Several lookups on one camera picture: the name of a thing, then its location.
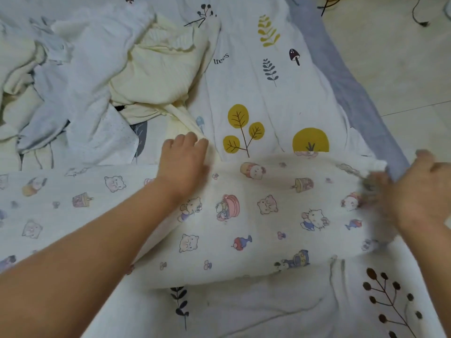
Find person's left hand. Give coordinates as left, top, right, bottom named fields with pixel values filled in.
left=155, top=132, right=211, bottom=203

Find person's right hand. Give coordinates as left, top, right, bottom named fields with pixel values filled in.
left=370, top=149, right=451, bottom=233

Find cartoon print pyjama trousers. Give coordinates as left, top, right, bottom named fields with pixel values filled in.
left=0, top=153, right=396, bottom=292

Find bed with leaf print bedding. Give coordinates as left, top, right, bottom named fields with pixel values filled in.
left=0, top=0, right=451, bottom=338

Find white dotted blouse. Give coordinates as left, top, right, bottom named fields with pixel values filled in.
left=0, top=0, right=156, bottom=169

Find person's left forearm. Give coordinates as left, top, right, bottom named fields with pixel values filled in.
left=0, top=179, right=184, bottom=338

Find black fan cable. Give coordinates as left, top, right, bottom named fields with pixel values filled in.
left=411, top=0, right=431, bottom=27

